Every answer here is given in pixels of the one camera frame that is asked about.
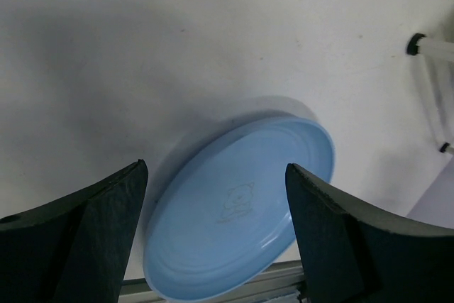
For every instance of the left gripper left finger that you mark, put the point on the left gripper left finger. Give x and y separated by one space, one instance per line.
75 248

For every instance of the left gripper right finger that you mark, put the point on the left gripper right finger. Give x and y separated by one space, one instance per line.
352 251

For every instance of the blue plate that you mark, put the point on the blue plate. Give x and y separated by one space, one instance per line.
224 208

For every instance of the steel two-tier dish rack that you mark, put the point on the steel two-tier dish rack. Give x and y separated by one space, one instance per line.
433 59

